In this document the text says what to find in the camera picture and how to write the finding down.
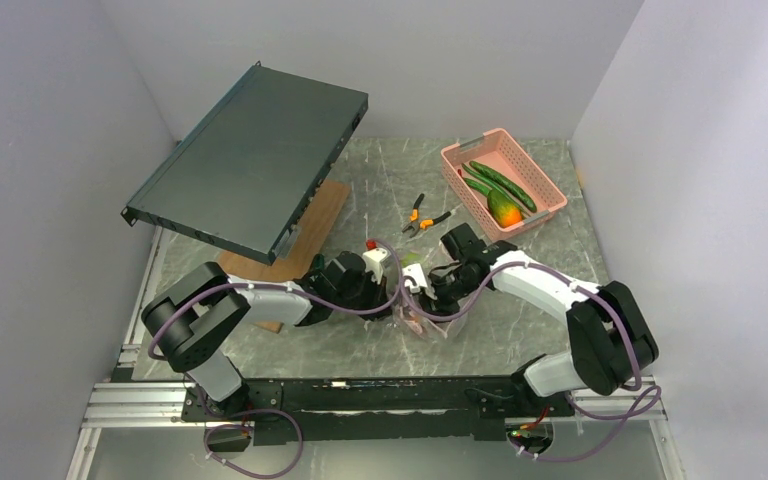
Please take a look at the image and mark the clear zip top bag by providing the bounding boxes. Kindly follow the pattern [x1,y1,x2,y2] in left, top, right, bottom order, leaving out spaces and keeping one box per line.
[393,242,469,341]

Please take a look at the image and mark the green orange fake mango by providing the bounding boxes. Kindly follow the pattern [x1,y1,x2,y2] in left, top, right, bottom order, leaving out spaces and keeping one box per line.
[486,189,523,228]

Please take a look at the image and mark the green fake chili pepper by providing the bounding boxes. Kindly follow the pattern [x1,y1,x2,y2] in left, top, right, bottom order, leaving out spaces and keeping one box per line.
[463,178,492,197]

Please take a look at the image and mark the green fake cucumber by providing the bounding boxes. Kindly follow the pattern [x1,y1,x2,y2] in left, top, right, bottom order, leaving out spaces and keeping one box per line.
[469,161,537,213]

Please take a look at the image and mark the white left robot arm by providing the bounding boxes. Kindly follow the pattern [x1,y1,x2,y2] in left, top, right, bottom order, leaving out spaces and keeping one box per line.
[141,248,392,420]

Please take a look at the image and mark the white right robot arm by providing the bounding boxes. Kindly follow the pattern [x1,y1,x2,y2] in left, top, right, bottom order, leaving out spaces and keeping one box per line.
[415,224,659,415]

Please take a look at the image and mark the orange black pliers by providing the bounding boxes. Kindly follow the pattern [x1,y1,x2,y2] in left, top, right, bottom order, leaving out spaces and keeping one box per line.
[401,192,454,238]

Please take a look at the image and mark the pink plastic basket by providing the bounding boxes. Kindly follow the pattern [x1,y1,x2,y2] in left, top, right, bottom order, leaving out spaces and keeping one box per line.
[440,128,567,241]

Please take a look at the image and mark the wooden base board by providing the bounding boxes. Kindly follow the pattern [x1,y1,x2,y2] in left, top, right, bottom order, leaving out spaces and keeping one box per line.
[214,178,352,335]

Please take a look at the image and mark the dark rack server chassis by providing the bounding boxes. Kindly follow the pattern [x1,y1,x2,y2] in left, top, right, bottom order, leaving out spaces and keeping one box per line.
[121,63,369,265]

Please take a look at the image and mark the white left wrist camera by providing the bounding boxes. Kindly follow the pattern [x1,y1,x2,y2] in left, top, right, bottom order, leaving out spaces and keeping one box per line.
[361,240,393,284]

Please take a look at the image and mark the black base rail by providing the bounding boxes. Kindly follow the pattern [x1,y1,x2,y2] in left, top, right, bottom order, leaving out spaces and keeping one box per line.
[182,374,572,446]

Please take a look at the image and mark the green handled screwdriver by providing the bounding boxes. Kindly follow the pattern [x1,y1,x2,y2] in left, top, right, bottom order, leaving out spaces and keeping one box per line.
[310,253,326,272]

